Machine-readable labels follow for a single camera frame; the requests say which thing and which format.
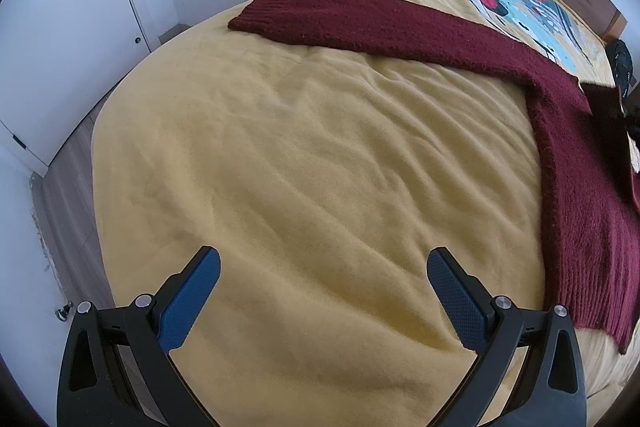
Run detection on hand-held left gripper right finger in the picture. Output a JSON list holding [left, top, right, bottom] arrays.
[[426, 247, 587, 427]]

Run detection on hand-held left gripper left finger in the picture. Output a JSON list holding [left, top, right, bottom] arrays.
[[56, 246, 222, 427]]

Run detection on maroon knitted sweater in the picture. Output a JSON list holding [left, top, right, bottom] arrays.
[[228, 0, 640, 355]]

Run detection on yellow printed blanket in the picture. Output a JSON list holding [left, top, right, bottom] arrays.
[[91, 0, 622, 427]]

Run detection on black backpack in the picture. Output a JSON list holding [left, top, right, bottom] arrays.
[[607, 38, 636, 88]]

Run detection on white wardrobe doors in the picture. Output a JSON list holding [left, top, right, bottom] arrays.
[[0, 0, 151, 168]]

